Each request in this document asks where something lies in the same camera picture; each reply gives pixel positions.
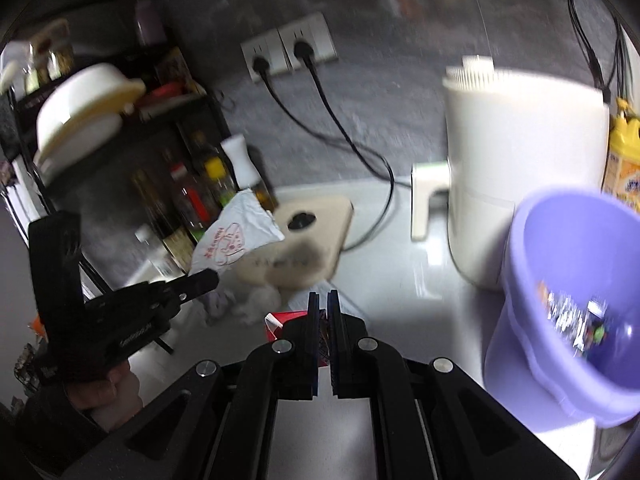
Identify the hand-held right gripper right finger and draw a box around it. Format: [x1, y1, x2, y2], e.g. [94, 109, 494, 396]
[326, 289, 593, 480]

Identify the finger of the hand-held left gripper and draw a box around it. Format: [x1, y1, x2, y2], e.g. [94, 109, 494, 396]
[145, 267, 221, 311]

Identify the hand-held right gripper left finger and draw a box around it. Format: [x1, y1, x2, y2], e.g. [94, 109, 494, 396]
[60, 291, 321, 480]

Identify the red snack wrapper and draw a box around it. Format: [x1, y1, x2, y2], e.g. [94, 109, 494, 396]
[262, 310, 331, 368]

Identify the white printed plastic bag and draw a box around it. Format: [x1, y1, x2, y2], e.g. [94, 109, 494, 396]
[190, 190, 286, 276]

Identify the purple plastic bucket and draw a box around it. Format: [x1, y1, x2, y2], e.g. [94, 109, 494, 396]
[482, 187, 640, 428]

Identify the heap of mixed wrappers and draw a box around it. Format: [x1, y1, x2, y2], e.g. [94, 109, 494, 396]
[535, 280, 613, 361]

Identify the person's left hand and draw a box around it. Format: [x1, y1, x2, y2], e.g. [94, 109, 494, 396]
[65, 360, 146, 433]

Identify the small clear white cap bottle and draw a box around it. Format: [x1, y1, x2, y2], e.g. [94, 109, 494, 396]
[135, 224, 183, 281]

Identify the dark soy sauce bottle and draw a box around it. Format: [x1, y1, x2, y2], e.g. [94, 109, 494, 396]
[131, 167, 196, 271]

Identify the red label sauce bottle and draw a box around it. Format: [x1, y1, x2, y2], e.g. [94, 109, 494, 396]
[167, 162, 213, 241]

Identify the beige induction cooker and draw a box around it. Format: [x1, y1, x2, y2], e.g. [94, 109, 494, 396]
[235, 195, 356, 291]

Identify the green label yellow cap bottle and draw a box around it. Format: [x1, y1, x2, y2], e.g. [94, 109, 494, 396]
[202, 155, 238, 211]

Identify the white top oil dispenser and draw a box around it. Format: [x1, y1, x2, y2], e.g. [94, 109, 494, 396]
[220, 134, 278, 213]

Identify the dark glass bottle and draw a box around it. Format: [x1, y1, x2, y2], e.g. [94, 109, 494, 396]
[190, 130, 216, 166]

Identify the white plate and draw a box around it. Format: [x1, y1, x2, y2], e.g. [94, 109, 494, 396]
[35, 110, 123, 181]

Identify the black dish rack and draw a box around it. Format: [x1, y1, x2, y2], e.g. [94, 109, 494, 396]
[0, 45, 231, 356]

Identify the large white bowl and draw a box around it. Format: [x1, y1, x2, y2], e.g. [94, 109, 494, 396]
[34, 63, 146, 158]

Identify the brown printed packet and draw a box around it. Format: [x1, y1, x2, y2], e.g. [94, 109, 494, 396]
[155, 47, 208, 106]

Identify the glass spice jar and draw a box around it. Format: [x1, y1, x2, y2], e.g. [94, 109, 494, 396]
[45, 35, 76, 81]
[22, 42, 46, 93]

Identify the pink cup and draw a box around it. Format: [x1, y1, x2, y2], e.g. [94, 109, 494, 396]
[134, 0, 168, 47]

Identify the white air fryer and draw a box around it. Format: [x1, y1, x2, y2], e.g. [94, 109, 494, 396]
[410, 55, 613, 291]

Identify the yellow detergent bottle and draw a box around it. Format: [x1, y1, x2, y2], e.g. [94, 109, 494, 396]
[600, 97, 640, 213]

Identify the black power cable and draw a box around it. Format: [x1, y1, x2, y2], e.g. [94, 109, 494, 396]
[251, 55, 398, 251]
[292, 40, 416, 186]

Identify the grey wall socket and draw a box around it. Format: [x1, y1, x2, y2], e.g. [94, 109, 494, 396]
[240, 30, 291, 83]
[277, 12, 337, 72]

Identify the hanging black cable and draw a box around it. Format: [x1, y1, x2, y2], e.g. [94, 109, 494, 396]
[567, 0, 628, 103]

